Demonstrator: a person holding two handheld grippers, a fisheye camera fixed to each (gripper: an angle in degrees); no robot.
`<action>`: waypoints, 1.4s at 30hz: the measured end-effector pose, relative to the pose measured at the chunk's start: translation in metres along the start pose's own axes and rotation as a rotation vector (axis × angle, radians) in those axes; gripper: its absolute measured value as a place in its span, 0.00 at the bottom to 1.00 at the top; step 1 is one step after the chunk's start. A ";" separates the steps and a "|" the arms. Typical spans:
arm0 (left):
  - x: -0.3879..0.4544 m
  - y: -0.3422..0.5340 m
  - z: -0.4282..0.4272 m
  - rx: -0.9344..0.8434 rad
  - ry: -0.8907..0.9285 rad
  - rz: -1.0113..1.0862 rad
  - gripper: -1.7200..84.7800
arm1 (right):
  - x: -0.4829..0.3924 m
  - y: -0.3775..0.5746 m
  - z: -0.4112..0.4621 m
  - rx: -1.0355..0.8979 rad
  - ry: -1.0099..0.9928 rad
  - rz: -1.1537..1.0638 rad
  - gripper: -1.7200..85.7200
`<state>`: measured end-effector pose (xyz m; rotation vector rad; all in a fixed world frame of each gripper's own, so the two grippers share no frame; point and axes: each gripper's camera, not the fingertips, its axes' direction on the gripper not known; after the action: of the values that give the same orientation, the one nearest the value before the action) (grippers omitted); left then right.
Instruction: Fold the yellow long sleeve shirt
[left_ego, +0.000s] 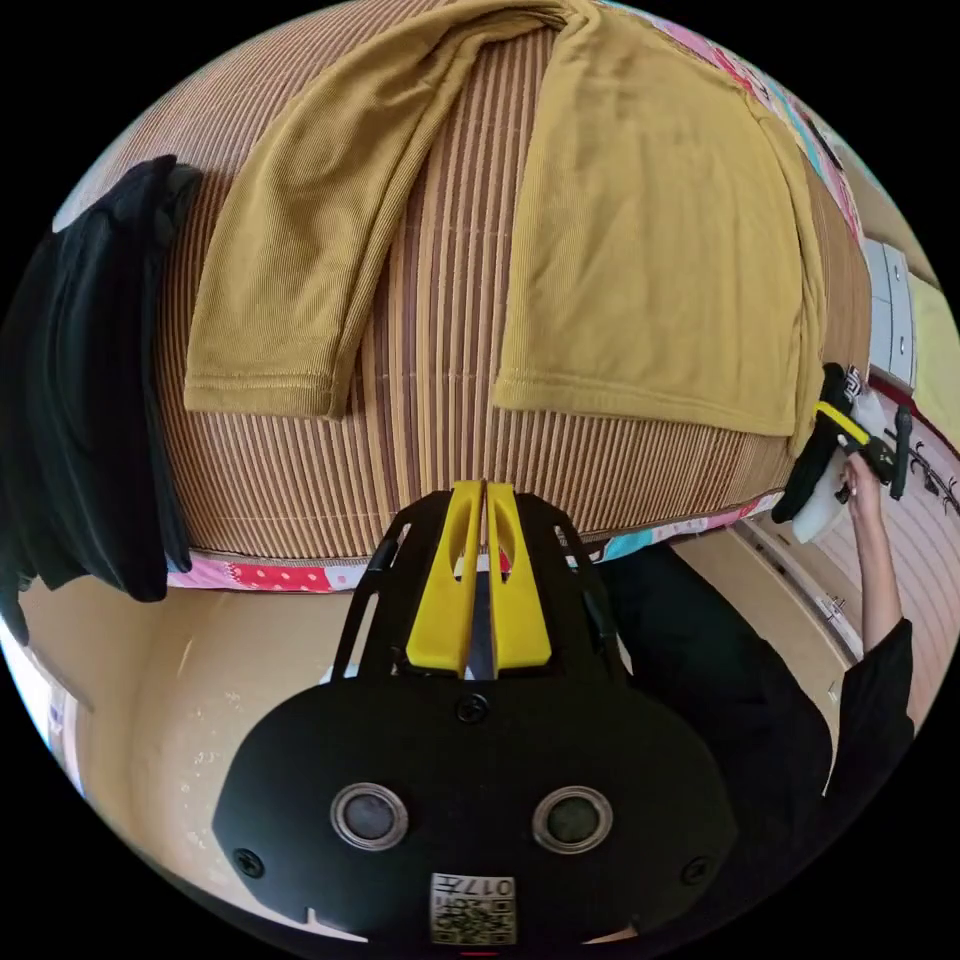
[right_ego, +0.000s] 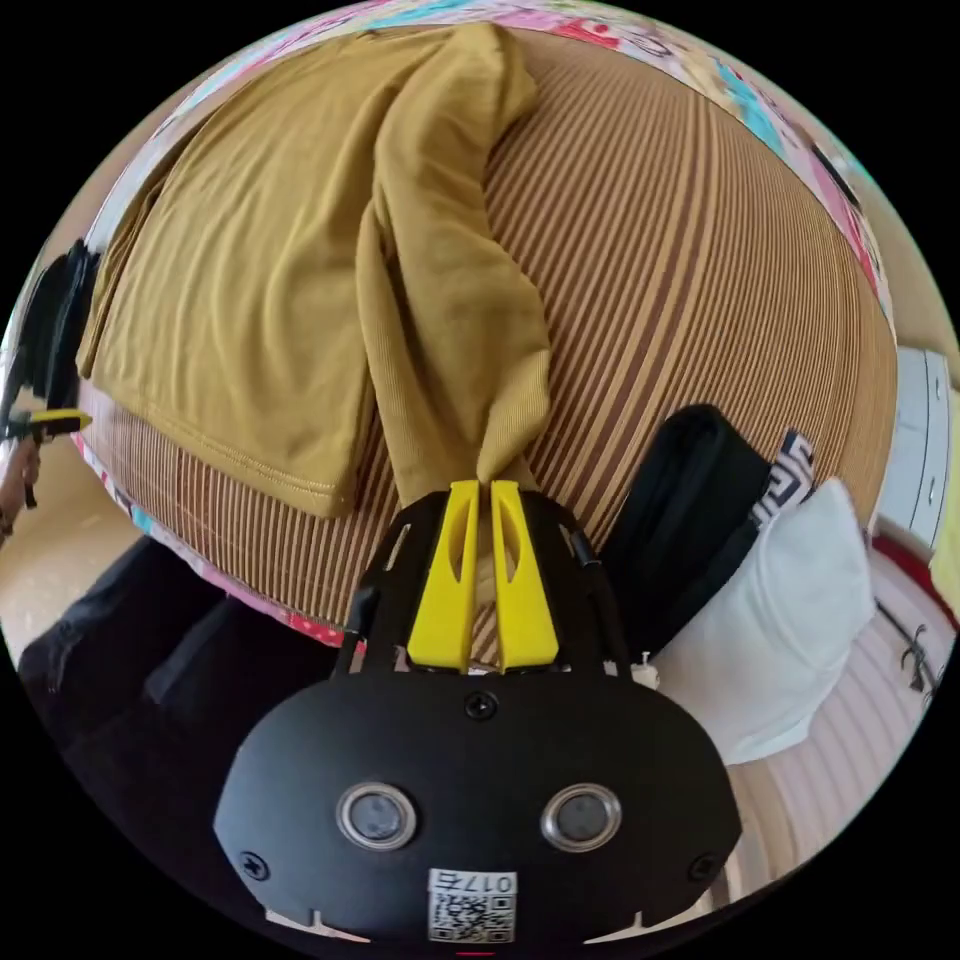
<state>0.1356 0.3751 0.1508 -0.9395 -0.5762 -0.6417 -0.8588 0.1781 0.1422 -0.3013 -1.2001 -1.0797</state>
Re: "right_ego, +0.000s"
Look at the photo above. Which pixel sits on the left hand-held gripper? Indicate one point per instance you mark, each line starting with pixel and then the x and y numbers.
pixel 56 330

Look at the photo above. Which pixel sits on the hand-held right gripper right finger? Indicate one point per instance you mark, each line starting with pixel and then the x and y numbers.
pixel 525 622

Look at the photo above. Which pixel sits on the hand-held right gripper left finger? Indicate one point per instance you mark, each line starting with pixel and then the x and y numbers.
pixel 442 615

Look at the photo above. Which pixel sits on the yellow long sleeve shirt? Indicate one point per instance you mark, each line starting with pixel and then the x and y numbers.
pixel 247 300

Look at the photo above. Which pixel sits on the person's left hand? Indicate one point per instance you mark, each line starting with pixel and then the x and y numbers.
pixel 16 472

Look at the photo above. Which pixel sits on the pile of clothes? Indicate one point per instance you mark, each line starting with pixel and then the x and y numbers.
pixel 780 622

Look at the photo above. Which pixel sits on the person's body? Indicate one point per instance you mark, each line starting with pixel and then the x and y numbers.
pixel 135 712

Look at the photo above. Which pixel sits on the white cupboard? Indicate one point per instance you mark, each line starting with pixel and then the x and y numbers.
pixel 919 442

